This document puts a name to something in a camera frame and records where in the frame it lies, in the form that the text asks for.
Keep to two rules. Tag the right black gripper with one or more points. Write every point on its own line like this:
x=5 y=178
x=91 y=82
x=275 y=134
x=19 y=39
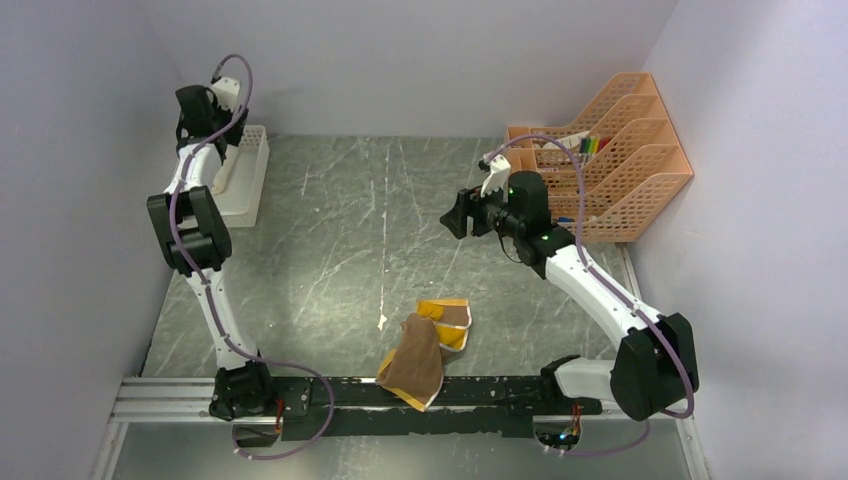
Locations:
x=469 y=203

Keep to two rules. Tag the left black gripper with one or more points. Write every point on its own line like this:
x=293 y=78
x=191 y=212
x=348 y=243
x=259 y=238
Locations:
x=236 y=132

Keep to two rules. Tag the white plastic basket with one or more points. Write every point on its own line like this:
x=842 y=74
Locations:
x=236 y=181

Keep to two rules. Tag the orange file organizer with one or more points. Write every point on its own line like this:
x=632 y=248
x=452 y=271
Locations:
x=630 y=181

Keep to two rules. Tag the brown yellow towel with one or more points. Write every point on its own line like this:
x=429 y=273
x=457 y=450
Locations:
x=437 y=331

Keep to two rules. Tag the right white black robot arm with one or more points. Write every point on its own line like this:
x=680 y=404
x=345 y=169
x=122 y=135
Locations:
x=655 y=367

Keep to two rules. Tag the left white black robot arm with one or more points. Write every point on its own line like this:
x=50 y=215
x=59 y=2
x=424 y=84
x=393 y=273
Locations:
x=195 y=241

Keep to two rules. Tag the coloured marker pens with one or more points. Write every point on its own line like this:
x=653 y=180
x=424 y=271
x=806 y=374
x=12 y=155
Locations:
x=590 y=146

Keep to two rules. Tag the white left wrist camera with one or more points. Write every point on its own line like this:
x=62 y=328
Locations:
x=226 y=91

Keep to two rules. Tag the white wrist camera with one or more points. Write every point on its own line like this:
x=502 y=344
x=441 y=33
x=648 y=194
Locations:
x=226 y=91
x=498 y=174

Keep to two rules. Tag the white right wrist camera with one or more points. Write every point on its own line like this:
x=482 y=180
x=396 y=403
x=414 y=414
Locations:
x=498 y=174

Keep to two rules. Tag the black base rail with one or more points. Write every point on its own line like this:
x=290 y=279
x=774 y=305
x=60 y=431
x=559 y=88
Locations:
x=356 y=406

